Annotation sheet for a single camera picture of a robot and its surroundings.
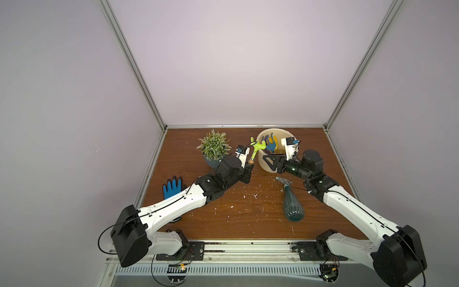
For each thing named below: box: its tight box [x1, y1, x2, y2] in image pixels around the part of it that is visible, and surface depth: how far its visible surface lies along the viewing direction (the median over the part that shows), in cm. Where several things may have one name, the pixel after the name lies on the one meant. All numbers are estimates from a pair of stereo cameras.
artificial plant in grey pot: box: [196, 128, 232, 169], surface depth 92 cm
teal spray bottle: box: [275, 176, 305, 222], surface depth 80 cm
